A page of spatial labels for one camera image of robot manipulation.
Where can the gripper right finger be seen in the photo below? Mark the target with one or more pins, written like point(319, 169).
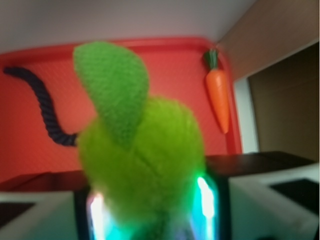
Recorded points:
point(258, 196)

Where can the brown cardboard panel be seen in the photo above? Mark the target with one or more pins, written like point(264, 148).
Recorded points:
point(274, 52)

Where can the orange toy carrot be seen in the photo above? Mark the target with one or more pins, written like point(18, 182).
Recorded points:
point(216, 83)

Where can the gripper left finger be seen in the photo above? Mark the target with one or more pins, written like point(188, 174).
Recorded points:
point(51, 215)

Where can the red plastic tray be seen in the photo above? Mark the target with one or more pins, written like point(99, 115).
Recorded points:
point(176, 70)

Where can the green plush animal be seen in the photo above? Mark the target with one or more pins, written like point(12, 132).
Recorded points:
point(143, 153)

